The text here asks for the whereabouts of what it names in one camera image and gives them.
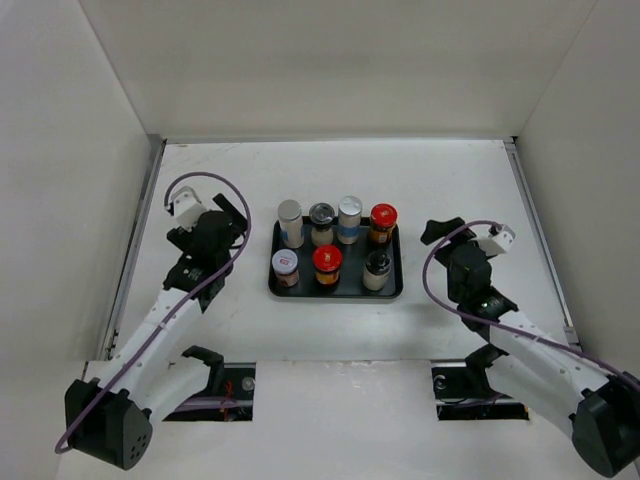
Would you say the red lid sauce jar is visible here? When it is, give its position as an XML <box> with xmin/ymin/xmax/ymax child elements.
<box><xmin>368</xmin><ymin>203</ymin><xmax>398</xmax><ymax>246</ymax></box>
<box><xmin>312</xmin><ymin>245</ymin><xmax>343</xmax><ymax>290</ymax></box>

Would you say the black cap small bottle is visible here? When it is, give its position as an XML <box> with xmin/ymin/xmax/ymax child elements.
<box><xmin>362</xmin><ymin>250</ymin><xmax>392</xmax><ymax>291</ymax></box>

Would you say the silver lid salt jar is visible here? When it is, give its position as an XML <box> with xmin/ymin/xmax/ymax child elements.
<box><xmin>277</xmin><ymin>199</ymin><xmax>304</xmax><ymax>249</ymax></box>

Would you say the white lid small spice jar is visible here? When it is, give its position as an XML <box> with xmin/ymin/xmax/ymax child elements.
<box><xmin>271</xmin><ymin>249</ymin><xmax>299</xmax><ymax>288</ymax></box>

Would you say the white cap blue label bottle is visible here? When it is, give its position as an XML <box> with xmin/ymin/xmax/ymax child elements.
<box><xmin>337</xmin><ymin>196</ymin><xmax>362</xmax><ymax>245</ymax></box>

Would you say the clear lid pepper shaker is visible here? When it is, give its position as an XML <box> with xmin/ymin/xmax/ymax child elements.
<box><xmin>309</xmin><ymin>202</ymin><xmax>335</xmax><ymax>247</ymax></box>

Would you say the red lid sauce jar front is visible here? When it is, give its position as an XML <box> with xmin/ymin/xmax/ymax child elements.
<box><xmin>312</xmin><ymin>245</ymin><xmax>343</xmax><ymax>290</ymax></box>

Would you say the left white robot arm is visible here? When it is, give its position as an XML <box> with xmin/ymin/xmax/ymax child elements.
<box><xmin>54</xmin><ymin>187</ymin><xmax>251</xmax><ymax>470</ymax></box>

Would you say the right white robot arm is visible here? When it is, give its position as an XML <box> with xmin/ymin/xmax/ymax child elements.
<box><xmin>421</xmin><ymin>218</ymin><xmax>639</xmax><ymax>478</ymax></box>

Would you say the black plastic tray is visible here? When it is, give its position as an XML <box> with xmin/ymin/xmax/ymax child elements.
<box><xmin>268</xmin><ymin>215</ymin><xmax>404</xmax><ymax>301</ymax></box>

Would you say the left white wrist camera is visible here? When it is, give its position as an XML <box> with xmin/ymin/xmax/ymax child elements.
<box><xmin>165</xmin><ymin>186</ymin><xmax>207</xmax><ymax>231</ymax></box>

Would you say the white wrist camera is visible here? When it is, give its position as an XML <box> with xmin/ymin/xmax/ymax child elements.
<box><xmin>165</xmin><ymin>186</ymin><xmax>207</xmax><ymax>231</ymax></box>
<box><xmin>475</xmin><ymin>224</ymin><xmax>516</xmax><ymax>258</ymax></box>

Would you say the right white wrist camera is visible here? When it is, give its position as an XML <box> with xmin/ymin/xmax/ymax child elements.
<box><xmin>475</xmin><ymin>224</ymin><xmax>516</xmax><ymax>258</ymax></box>

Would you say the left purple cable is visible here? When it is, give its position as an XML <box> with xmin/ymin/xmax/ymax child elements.
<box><xmin>53</xmin><ymin>171</ymin><xmax>253</xmax><ymax>454</ymax></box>

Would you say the purple cable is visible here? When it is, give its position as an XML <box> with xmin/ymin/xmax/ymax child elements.
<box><xmin>422</xmin><ymin>219</ymin><xmax>640</xmax><ymax>391</ymax></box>
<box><xmin>53</xmin><ymin>171</ymin><xmax>253</xmax><ymax>454</ymax></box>

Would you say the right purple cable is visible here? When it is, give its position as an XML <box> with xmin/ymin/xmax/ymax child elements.
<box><xmin>422</xmin><ymin>219</ymin><xmax>640</xmax><ymax>391</ymax></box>

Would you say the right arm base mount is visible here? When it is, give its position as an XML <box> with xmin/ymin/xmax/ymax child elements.
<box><xmin>431</xmin><ymin>345</ymin><xmax>530</xmax><ymax>421</ymax></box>

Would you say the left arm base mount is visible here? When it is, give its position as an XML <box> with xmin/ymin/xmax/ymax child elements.
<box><xmin>164</xmin><ymin>346</ymin><xmax>257</xmax><ymax>423</ymax></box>

